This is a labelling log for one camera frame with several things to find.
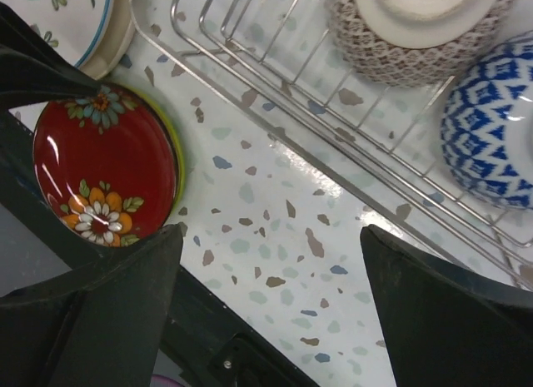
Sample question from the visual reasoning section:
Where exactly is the watermelon pattern white plate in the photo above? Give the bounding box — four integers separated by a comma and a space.
1, 0, 114, 67

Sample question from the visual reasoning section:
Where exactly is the beige plate underneath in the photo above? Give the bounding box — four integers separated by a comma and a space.
80, 0, 135, 79

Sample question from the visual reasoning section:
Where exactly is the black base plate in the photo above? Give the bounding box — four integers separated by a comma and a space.
1, 113, 312, 386

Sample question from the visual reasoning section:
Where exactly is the blue patterned bowl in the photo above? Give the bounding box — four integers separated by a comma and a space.
440, 32, 532, 210

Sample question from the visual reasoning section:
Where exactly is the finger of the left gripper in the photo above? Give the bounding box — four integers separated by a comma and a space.
1, 3, 98, 94
1, 91, 90, 114

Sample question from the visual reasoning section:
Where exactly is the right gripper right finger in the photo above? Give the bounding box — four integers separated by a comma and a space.
360, 225, 532, 386

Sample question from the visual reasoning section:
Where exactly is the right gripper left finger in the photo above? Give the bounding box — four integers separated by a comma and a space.
1, 225, 183, 386

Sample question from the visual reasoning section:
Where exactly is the wire dish rack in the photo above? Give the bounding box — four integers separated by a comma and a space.
129, 0, 532, 290

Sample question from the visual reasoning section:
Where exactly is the red patterned small dish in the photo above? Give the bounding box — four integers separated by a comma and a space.
325, 0, 516, 87

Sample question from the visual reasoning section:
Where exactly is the red floral plate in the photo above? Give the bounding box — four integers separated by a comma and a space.
32, 82, 176, 247

